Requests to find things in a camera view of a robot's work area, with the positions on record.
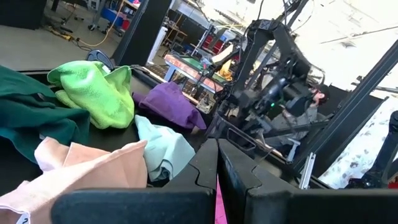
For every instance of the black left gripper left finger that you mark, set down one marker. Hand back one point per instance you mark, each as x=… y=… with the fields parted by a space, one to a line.
x=186 y=202

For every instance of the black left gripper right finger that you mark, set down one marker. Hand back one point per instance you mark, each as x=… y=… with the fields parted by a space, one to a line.
x=280 y=208

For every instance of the magenta towel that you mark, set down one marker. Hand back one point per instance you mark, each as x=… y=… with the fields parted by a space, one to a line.
x=220 y=205

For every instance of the light mint towel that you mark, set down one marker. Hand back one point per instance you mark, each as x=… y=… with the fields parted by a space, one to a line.
x=161 y=149

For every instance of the purple towel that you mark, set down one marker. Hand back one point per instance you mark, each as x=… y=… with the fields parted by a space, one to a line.
x=171 y=104

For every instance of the peach towel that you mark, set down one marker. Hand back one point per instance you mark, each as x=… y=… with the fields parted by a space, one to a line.
x=93 y=174

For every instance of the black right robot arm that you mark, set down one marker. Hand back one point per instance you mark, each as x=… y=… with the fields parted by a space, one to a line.
x=264 y=40

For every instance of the person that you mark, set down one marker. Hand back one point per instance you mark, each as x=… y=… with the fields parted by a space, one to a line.
x=306 y=115

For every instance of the background workbench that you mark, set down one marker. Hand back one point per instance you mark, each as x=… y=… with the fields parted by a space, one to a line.
x=189 y=70

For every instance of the lime green towel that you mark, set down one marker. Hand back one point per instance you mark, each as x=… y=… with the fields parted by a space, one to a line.
x=96 y=93

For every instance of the dark green towel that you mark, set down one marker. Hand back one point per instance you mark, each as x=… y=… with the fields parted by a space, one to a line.
x=31 y=118

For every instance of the silver frame bracket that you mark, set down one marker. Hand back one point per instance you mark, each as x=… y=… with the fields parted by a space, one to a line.
x=308 y=171

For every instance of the black aluminium frame beam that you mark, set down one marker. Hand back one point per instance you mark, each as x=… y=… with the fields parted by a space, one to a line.
x=357 y=105

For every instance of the black table frame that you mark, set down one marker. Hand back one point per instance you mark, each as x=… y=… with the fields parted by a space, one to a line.
x=144 y=76

